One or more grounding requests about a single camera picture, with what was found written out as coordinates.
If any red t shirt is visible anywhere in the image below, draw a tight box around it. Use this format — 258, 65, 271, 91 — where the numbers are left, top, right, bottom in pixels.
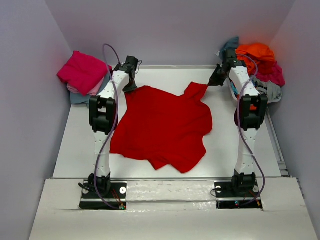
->
110, 82, 213, 174

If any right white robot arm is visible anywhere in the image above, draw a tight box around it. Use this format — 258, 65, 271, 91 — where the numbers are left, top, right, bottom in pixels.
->
208, 48, 268, 199

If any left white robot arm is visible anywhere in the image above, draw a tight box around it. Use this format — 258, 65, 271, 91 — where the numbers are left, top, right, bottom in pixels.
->
85, 56, 139, 197

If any light blue t shirt in pile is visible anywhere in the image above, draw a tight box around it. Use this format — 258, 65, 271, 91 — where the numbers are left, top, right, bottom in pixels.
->
230, 81, 239, 98

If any teal-grey t shirt in pile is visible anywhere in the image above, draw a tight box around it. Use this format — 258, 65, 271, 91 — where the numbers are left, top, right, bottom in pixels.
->
216, 36, 240, 60

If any orange t shirt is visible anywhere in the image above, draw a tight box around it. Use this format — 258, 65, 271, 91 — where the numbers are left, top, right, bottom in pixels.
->
236, 43, 276, 77

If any magenta folded t shirt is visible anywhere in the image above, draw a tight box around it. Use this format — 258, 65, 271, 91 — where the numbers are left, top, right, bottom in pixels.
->
57, 51, 112, 85

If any magenta t shirt in pile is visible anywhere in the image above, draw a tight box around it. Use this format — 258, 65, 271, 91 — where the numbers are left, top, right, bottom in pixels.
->
256, 61, 286, 87

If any grey t shirt in pile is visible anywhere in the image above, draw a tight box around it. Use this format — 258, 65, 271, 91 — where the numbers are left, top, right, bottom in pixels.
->
252, 77, 282, 104

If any white laundry basket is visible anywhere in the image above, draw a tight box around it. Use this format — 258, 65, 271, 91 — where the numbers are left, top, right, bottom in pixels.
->
228, 77, 281, 105

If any grey-blue folded t shirt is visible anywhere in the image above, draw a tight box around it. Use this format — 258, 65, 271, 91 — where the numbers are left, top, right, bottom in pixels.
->
69, 73, 112, 105

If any pink folded t shirt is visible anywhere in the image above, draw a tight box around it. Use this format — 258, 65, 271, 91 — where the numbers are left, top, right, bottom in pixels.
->
66, 77, 104, 96

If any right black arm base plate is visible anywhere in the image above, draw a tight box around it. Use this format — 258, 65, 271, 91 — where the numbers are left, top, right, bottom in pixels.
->
210, 181, 263, 210

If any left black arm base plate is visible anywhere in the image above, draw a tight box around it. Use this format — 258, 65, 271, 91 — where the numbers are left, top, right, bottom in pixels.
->
78, 180, 128, 211

